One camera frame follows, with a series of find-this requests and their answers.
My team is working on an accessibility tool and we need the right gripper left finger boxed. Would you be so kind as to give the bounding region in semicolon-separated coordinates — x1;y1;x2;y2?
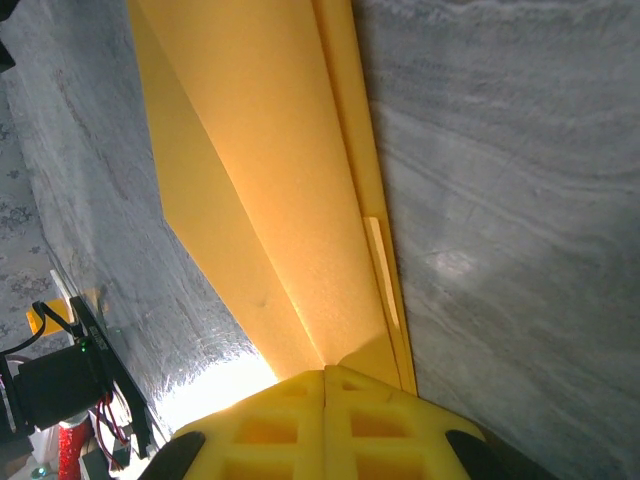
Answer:
149;368;327;480

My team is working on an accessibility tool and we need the thin red wire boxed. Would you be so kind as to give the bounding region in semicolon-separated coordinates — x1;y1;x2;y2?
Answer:
93;387;132;471

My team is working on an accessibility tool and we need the yellow block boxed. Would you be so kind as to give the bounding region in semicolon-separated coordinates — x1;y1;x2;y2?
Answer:
25;288;101;337

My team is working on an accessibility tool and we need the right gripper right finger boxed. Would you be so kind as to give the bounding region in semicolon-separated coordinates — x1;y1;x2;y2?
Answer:
323;363;551;480

